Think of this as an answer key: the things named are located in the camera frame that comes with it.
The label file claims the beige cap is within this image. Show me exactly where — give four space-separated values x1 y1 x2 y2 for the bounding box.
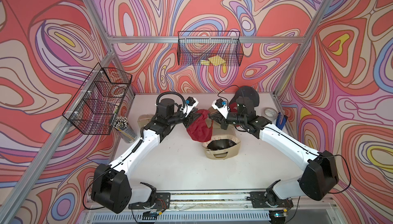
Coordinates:
212 121 235 136
137 114 154 128
203 135 241 160

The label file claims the dark red cap front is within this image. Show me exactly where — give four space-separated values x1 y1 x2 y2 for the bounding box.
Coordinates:
186 109 213 143

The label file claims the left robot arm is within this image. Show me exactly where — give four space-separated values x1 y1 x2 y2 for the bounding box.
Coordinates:
91 94 200 214

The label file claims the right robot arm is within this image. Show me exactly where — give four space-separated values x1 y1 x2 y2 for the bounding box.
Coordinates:
209 97 339 207

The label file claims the red Colorado cap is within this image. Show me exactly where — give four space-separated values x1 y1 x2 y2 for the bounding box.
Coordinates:
229 102 237 112

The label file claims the grey Colorado cap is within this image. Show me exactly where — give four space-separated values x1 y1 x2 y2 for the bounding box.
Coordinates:
230 86 260 107

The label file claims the clear tape roll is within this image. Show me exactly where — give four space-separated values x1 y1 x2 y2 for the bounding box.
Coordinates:
264 107 278 122

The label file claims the cup of pencils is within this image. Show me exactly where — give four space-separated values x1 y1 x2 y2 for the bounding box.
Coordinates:
114 116 137 144

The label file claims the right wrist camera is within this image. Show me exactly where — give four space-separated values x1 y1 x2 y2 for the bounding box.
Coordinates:
212 98 229 119

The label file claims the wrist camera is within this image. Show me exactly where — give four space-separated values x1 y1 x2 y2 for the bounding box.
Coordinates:
212 98 229 119
181 97 199 117

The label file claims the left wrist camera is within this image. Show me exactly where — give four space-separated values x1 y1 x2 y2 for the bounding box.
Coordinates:
181 97 199 117

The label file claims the black wire basket back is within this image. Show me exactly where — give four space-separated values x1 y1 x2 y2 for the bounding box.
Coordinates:
177 29 244 66

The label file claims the black wire basket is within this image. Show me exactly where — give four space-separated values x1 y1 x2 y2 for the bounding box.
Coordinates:
177 29 244 66
62 63 132 135

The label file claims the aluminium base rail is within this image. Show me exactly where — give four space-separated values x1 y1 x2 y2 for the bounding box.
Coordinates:
82 188 338 223

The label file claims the black wire basket left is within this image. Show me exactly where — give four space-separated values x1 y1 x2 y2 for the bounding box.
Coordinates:
62 63 132 135

